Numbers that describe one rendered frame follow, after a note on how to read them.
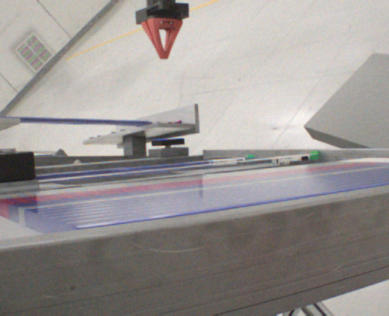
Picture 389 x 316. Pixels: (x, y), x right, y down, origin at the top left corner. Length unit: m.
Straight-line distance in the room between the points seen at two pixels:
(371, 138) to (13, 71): 7.86
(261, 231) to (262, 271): 0.02
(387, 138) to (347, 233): 0.69
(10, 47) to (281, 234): 8.47
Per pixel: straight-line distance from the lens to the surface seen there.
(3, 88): 8.64
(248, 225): 0.31
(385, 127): 1.07
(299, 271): 0.34
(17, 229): 0.38
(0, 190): 0.56
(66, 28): 9.07
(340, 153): 0.84
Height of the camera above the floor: 1.18
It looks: 24 degrees down
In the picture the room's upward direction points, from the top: 42 degrees counter-clockwise
